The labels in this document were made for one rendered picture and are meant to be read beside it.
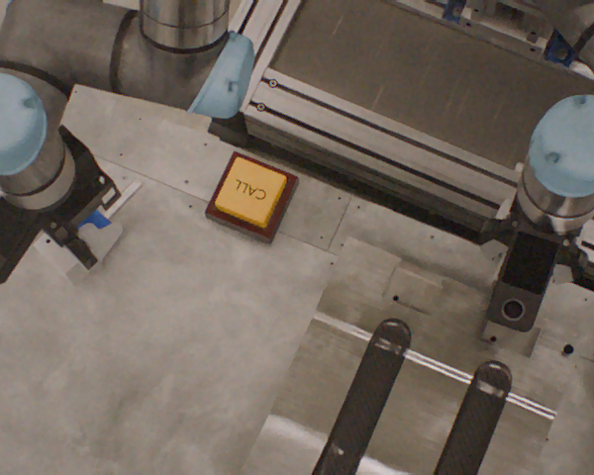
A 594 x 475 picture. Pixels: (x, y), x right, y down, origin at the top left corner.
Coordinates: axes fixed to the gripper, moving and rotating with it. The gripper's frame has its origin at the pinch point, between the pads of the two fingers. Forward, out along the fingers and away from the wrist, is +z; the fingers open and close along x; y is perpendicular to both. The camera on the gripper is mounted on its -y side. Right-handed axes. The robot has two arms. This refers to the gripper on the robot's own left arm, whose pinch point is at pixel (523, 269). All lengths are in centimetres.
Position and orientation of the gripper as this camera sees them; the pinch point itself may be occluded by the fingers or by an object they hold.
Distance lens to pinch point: 139.3
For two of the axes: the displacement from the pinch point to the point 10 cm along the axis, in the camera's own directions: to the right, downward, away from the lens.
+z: 0.5, 2.8, 9.6
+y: 3.7, -9.0, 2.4
